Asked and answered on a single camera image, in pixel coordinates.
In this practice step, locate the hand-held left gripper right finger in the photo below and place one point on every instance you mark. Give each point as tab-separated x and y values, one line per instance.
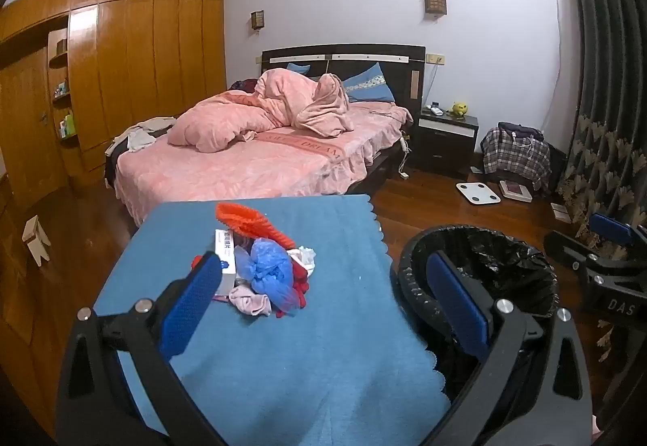
455	304

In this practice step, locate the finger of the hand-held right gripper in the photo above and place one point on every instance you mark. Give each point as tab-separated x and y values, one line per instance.
566	246
611	226

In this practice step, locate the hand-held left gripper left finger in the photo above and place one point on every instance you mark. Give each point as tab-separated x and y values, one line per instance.
192	304

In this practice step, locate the black trash bin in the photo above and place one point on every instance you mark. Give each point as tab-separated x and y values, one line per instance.
409	274

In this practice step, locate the pink cloth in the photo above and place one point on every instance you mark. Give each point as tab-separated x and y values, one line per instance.
247	302

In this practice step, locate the black bin liner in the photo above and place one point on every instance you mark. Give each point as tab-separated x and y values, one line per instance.
510	259

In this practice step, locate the white cardboard box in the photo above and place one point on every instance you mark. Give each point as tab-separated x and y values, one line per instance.
225	254

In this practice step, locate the blue plastic bag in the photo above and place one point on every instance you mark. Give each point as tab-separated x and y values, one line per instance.
270	269

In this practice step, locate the orange foam net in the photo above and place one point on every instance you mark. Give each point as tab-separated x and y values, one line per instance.
247	221

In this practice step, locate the white grey cloth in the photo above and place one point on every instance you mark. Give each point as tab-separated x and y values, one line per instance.
306	256

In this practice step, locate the white booklet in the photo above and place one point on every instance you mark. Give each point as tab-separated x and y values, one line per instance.
560	211

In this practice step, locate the white red book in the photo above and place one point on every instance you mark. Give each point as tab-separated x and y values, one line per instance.
515	190

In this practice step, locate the plaid cloth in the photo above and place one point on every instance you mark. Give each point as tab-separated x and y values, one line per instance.
515	158

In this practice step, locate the white bathroom scale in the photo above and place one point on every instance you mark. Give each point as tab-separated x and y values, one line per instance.
477	193

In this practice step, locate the blue table cloth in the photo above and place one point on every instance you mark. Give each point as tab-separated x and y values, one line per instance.
313	335

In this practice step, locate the dark jacket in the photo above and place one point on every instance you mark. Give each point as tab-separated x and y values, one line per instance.
520	128

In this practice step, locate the bed with pink sheet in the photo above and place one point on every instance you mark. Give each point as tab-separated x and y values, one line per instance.
242	168

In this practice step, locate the dark patterned curtain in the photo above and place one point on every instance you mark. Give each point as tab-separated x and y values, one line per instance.
606	72

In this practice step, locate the white power strip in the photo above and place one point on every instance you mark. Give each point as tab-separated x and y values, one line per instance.
404	158

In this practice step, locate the dark nightstand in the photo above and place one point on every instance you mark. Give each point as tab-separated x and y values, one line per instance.
445	142

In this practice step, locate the small wooden stool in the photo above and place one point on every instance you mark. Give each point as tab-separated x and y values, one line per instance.
35	239

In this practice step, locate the yellow plush toy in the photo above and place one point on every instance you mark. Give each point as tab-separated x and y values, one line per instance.
458	108

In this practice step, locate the white beige clothes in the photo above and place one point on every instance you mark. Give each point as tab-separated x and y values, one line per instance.
144	132

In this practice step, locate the pink duvet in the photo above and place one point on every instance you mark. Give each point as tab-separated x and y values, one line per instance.
222	122

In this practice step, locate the green shelf packets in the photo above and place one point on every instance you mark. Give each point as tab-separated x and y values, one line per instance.
68	123

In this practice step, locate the dark red cloth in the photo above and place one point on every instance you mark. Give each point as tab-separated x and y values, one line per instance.
242	85

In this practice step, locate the pink plush blanket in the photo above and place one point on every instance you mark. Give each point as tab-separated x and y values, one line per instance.
313	102

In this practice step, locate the large blue pillow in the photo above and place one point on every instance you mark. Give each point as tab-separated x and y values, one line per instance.
371	82

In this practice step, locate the wooden wardrobe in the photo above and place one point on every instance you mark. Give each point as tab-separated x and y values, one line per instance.
126	62

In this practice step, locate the teal shelf bottles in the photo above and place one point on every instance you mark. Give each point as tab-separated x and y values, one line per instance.
61	88

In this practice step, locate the small blue pillow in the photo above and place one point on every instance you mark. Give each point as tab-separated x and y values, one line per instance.
298	68

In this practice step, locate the wall socket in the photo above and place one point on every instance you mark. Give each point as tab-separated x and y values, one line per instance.
434	58

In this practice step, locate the large wall lamp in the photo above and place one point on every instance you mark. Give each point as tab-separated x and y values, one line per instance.
434	2

